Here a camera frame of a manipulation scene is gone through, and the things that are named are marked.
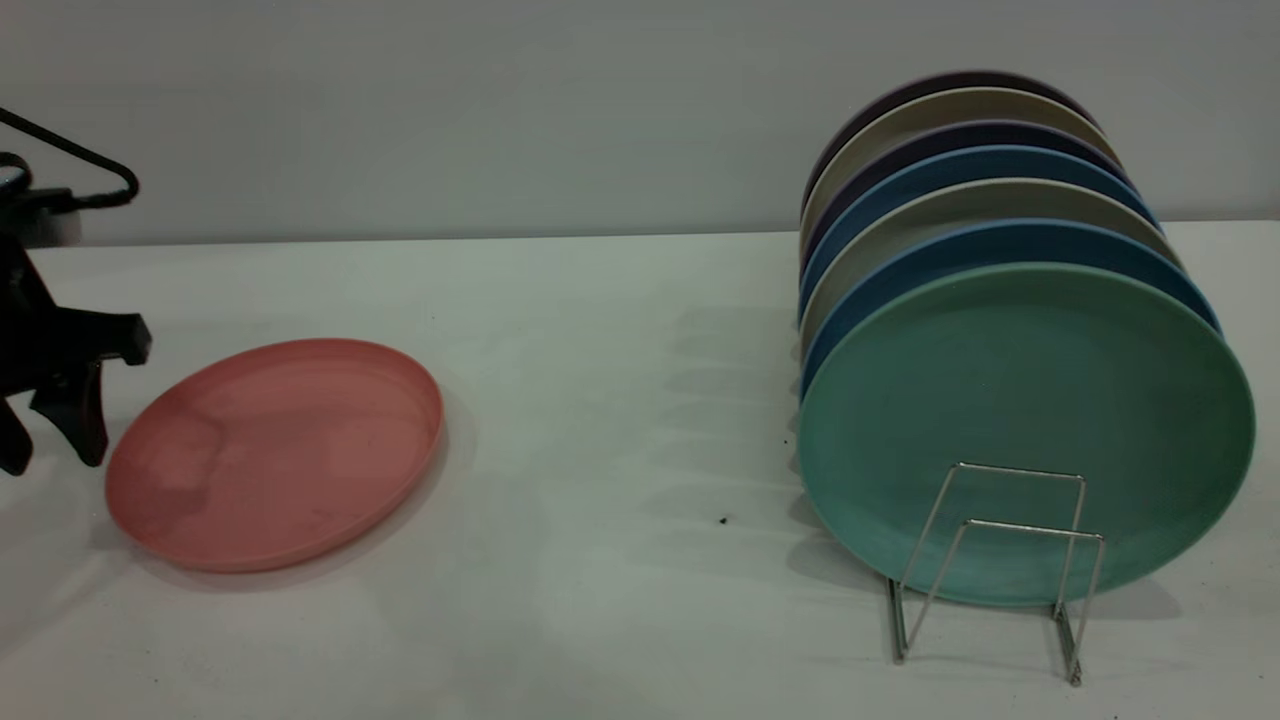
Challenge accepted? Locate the dark purple plate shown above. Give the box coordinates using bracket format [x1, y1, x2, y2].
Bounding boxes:
[800, 70, 1101, 216]

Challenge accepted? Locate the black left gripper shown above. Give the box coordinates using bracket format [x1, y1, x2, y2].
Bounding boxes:
[0, 240, 153, 476]

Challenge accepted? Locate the pink plate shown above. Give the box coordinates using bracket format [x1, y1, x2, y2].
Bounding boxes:
[105, 338, 446, 574]

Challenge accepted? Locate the beige plate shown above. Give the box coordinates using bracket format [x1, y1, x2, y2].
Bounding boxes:
[800, 178, 1183, 351]
[800, 87, 1123, 241]

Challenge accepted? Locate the navy purple plate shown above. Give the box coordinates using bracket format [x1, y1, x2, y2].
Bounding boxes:
[800, 120, 1136, 266]

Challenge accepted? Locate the green plate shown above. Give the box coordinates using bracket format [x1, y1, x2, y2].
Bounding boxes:
[797, 262, 1257, 608]

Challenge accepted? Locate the silver wire plate rack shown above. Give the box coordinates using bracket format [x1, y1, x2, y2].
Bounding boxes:
[888, 462, 1107, 687]

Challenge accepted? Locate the black cable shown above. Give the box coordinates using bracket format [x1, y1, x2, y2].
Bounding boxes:
[0, 108, 139, 211]

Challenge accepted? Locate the blue plate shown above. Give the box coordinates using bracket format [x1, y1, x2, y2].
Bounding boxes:
[800, 218, 1223, 401]
[798, 145, 1161, 321]

